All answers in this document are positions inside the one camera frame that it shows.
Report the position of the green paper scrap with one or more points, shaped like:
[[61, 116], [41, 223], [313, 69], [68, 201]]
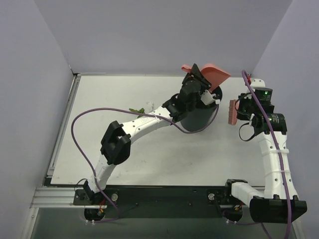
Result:
[[140, 112]]

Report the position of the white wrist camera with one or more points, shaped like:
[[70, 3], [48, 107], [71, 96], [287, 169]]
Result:
[[208, 98], [257, 83]]

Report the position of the dark grey waste bin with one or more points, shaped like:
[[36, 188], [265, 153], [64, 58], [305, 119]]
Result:
[[202, 116]]

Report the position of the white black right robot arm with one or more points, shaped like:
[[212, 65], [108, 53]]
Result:
[[279, 203]]

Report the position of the pink hand brush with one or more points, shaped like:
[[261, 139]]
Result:
[[232, 114]]

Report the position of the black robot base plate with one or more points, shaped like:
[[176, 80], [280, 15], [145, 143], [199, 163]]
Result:
[[160, 202]]

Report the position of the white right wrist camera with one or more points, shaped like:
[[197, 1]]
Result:
[[257, 83]]

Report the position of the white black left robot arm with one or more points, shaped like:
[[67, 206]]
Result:
[[119, 137]]

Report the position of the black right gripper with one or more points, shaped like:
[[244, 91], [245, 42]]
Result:
[[240, 110]]

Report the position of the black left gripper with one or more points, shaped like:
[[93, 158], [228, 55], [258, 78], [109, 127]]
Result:
[[197, 77]]

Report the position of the aluminium table frame rail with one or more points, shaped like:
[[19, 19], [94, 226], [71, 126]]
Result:
[[171, 151]]

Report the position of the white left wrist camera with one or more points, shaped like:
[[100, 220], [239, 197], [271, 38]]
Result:
[[208, 98]]

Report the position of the pink plastic dustpan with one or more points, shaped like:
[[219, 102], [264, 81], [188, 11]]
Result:
[[215, 75]]

